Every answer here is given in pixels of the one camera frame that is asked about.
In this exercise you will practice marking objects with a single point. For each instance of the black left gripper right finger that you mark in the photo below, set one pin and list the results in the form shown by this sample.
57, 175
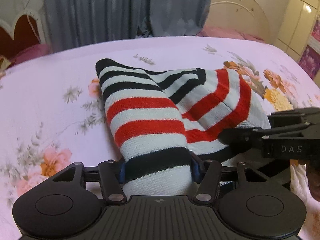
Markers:
207, 175

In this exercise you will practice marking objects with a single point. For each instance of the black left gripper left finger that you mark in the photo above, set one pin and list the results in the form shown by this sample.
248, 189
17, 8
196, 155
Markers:
108, 175

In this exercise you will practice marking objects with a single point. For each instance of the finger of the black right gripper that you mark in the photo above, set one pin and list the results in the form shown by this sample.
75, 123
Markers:
232, 135

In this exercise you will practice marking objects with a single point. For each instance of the striped red black white sock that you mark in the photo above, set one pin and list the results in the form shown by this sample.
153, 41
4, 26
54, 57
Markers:
147, 127

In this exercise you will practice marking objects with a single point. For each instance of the person's right hand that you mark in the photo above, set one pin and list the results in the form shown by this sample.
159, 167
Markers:
312, 174

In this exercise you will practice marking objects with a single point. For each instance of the pink floral bed sheet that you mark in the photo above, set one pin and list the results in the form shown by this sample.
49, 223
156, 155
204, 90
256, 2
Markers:
52, 109

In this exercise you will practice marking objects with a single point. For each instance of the pink striped pillow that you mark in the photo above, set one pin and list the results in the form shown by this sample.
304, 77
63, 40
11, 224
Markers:
30, 53

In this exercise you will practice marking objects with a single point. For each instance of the blue grey curtain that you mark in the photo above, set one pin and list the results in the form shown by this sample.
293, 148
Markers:
76, 23

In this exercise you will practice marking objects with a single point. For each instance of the white red heart headboard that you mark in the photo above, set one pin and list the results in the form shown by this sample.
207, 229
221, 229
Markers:
26, 31

